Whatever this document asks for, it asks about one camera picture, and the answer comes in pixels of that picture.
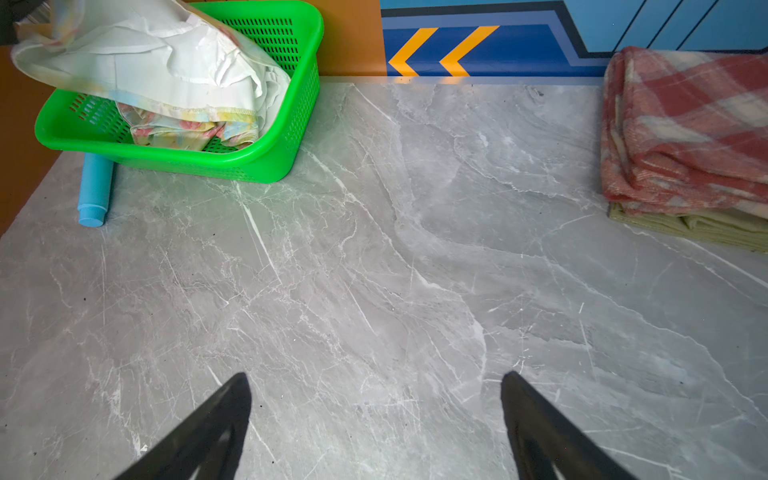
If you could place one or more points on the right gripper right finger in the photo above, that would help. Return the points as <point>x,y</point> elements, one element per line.
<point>545,444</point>

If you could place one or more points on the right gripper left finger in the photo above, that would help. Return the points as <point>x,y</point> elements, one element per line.
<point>208,444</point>

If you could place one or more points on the olive green skirt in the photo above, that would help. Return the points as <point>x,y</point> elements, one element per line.
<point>729,227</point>

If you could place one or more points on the red plaid skirt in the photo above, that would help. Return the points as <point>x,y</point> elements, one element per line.
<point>685,131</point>

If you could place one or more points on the cream yellow cloth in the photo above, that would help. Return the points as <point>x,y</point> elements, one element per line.
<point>177,76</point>

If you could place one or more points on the light blue tube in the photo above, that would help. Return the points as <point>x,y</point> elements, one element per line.
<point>95,190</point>

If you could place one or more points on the green plastic basket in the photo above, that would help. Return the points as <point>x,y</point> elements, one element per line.
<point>289,31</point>

